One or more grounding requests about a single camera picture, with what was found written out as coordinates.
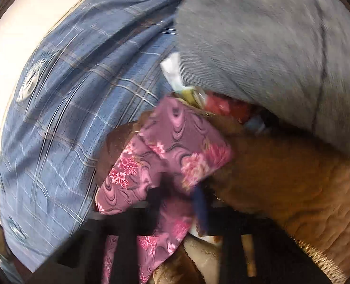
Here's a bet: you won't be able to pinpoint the pink floral garment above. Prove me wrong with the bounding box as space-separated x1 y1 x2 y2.
95 96 232 283

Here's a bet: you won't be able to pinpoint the beige leaf pattern blanket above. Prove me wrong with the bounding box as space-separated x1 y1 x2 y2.
95 111 350 284

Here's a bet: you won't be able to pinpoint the red plastic bag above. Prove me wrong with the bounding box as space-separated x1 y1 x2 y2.
204 91 253 124

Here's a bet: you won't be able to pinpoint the blue plaid pillow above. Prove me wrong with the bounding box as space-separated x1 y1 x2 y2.
0 0 180 271

